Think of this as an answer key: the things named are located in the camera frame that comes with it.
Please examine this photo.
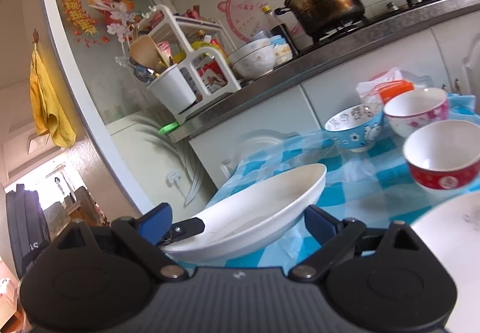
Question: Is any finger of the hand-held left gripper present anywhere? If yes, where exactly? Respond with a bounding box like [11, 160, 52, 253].
[159, 218, 206, 245]

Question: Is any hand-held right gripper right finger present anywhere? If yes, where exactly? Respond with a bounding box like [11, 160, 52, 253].
[289, 205, 422, 281]

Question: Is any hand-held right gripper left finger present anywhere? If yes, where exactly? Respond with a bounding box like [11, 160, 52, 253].
[56, 202, 189, 282]

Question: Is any plain white plate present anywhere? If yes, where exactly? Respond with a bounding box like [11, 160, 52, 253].
[161, 163, 328, 264]

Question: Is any red and white bowl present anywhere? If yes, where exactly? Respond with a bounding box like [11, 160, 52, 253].
[403, 120, 480, 198]

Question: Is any blue checked plastic tablecloth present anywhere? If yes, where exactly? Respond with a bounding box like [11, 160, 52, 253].
[176, 93, 480, 270]

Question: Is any blue patterned bowl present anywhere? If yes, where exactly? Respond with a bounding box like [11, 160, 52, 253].
[324, 103, 384, 153]

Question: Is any white kitchen cabinet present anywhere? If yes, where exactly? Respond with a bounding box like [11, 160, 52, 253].
[187, 20, 480, 191]

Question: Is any white utensil cup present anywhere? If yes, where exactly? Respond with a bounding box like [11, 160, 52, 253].
[146, 65, 197, 114]

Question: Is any white plate with grey print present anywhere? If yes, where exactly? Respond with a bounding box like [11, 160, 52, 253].
[409, 191, 480, 333]

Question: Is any white utensil rack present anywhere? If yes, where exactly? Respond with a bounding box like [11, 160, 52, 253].
[137, 5, 242, 124]

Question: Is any red packet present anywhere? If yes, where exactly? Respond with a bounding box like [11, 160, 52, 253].
[197, 58, 230, 95]

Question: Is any metal ladle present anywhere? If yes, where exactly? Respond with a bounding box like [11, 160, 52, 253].
[133, 63, 160, 83]

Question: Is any white bowl with pink flowers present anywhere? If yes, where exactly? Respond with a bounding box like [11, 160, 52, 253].
[383, 87, 450, 139]

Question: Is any orange and white plastic package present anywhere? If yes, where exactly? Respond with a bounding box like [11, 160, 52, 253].
[356, 67, 417, 106]

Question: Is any grey kitchen countertop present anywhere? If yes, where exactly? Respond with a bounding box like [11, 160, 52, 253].
[169, 0, 480, 142]

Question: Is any yellow cloth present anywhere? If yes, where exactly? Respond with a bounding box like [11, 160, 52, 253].
[30, 50, 77, 149]

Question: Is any wooden spatula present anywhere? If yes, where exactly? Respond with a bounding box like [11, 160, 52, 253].
[129, 35, 169, 73]

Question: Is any large white patterned bowl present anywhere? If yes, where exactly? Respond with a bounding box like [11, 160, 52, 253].
[228, 41, 276, 80]

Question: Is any yellow bottle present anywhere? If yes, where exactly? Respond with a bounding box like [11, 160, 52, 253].
[191, 40, 220, 56]

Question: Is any white bowl nested inside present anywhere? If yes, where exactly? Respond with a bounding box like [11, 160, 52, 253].
[240, 38, 271, 56]

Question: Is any gas stove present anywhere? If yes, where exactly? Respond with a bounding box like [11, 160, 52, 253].
[292, 0, 480, 56]

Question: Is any dark sauce bottle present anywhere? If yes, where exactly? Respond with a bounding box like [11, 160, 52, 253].
[261, 5, 291, 45]

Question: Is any pink wall sticker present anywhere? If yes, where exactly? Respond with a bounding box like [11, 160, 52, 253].
[217, 0, 304, 41]

